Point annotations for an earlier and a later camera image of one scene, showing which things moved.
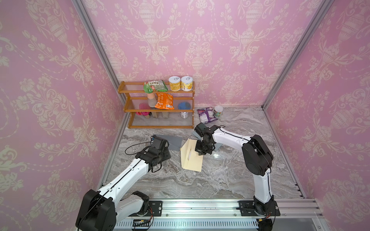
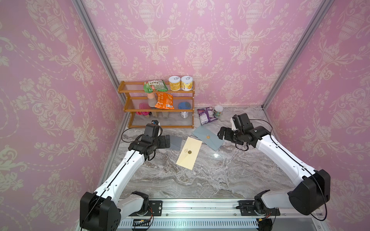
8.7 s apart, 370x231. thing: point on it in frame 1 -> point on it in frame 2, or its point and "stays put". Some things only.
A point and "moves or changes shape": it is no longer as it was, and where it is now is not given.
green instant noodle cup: (218, 110) stays put
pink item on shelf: (143, 106) stays put
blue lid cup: (184, 105) stays put
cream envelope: (191, 160) moves or changes shape
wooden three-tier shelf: (159, 105) stays put
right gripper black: (201, 152) -> (227, 136)
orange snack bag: (165, 101) stays put
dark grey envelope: (175, 142) stays put
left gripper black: (167, 153) -> (164, 144)
